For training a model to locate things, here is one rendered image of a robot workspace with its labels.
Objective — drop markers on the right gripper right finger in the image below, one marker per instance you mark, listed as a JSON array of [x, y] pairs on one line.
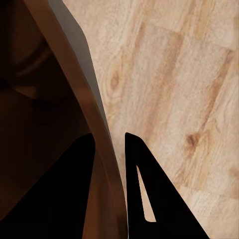
[[174, 219]]

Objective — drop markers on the trash can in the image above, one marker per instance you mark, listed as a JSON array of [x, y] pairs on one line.
[[49, 97]]

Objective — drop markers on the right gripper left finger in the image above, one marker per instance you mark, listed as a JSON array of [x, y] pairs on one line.
[[55, 207]]

